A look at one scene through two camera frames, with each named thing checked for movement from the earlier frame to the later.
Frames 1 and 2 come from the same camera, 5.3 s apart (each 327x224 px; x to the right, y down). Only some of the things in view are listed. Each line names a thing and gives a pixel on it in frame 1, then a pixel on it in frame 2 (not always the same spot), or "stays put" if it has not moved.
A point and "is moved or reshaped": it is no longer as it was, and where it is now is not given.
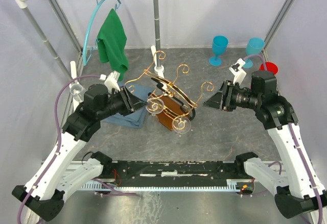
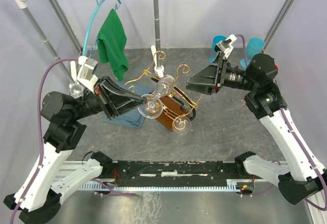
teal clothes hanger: x=86 y=44 stays put
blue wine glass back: x=254 y=46 stays put
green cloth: x=111 y=41 stays put
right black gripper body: x=228 y=91 → x=222 y=72
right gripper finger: x=214 y=101 → x=207 y=76
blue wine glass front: x=219 y=44 stays put
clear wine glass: x=77 y=92 stays put
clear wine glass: x=155 y=105 is moved or reshaped
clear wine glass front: x=181 y=125 stays put
